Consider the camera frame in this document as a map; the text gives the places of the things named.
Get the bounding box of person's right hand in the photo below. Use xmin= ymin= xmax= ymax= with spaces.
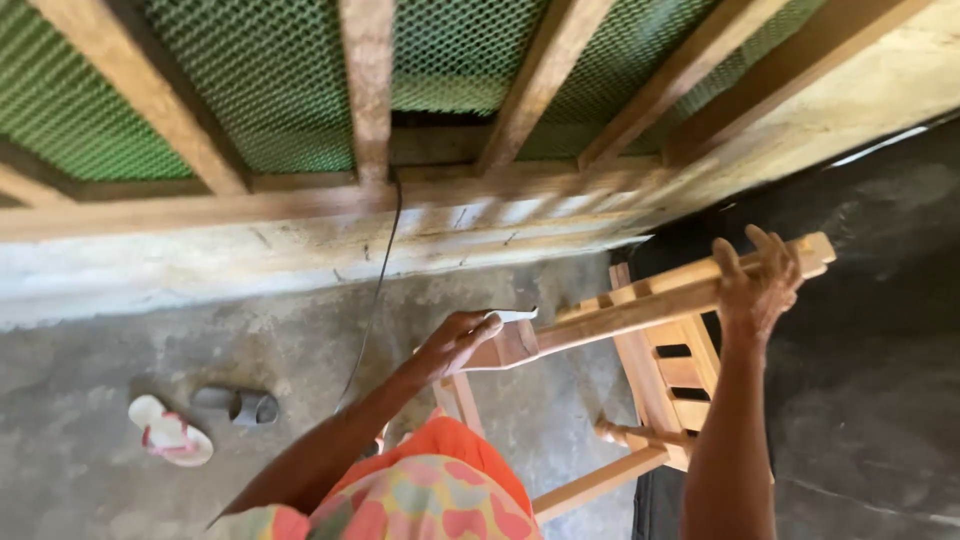
xmin=710 ymin=223 xmax=804 ymax=348

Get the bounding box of person's left hand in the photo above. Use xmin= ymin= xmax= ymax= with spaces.
xmin=414 ymin=309 xmax=505 ymax=381

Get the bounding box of white sandpaper piece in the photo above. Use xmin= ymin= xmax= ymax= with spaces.
xmin=483 ymin=305 xmax=540 ymax=326

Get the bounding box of light wooden chair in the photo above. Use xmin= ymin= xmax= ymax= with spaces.
xmin=431 ymin=231 xmax=837 ymax=526

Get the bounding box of orange patterned clothing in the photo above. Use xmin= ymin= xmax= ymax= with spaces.
xmin=217 ymin=416 xmax=543 ymax=540

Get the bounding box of grey rubber sandal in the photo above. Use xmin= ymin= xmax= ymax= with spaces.
xmin=190 ymin=384 xmax=281 ymax=429

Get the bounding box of white pink flip-flop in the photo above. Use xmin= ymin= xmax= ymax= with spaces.
xmin=126 ymin=394 xmax=216 ymax=469

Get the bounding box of black floor sheet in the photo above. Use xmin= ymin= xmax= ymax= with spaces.
xmin=628 ymin=111 xmax=960 ymax=540

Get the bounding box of thin black cable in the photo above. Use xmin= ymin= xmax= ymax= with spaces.
xmin=333 ymin=168 xmax=405 ymax=415

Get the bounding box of wooden frame with green mesh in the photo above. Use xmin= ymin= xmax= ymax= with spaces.
xmin=0 ymin=0 xmax=935 ymax=243

